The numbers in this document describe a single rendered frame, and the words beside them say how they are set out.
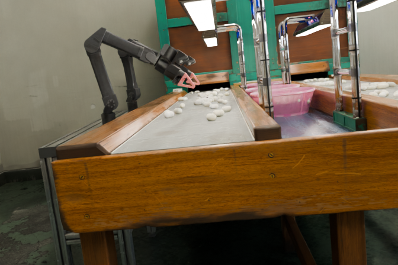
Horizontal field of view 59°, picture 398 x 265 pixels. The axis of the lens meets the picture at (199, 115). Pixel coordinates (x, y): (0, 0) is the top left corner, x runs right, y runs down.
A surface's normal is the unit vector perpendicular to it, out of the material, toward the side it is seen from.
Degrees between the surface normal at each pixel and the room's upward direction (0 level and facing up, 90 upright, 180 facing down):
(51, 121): 90
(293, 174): 90
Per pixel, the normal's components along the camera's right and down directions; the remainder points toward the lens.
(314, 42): -0.06, 0.13
